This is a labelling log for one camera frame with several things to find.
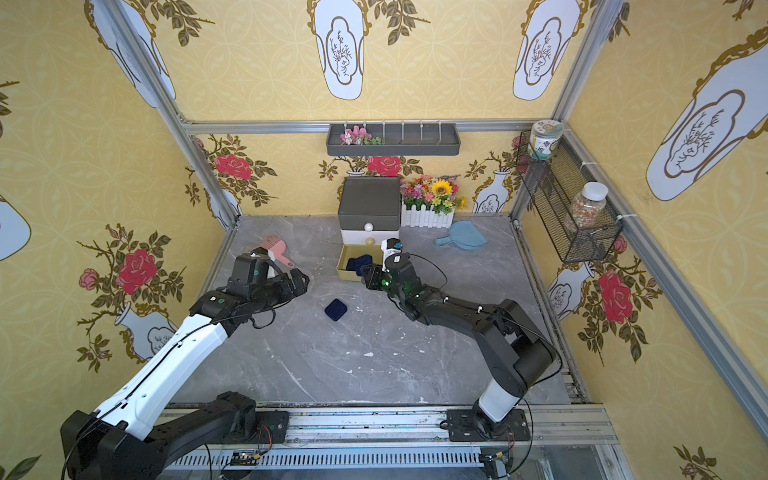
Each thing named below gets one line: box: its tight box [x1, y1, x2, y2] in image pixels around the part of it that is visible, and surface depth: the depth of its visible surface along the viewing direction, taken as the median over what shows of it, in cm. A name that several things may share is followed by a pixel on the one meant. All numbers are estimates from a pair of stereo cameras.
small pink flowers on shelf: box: [339, 125, 382, 146], surface depth 89 cm
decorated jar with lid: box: [528, 119, 565, 161], surface depth 87 cm
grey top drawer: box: [339, 212, 401, 232], surface depth 97 cm
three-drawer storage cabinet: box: [338, 176, 402, 266], surface depth 102 cm
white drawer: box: [340, 229, 400, 245], surface depth 102 cm
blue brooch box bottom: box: [356, 254, 373, 277], surface depth 88 cm
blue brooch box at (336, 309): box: [324, 298, 348, 321], surface depth 96 cm
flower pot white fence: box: [400, 175, 459, 229], surface depth 109 cm
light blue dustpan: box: [435, 220, 488, 250], surface depth 116 cm
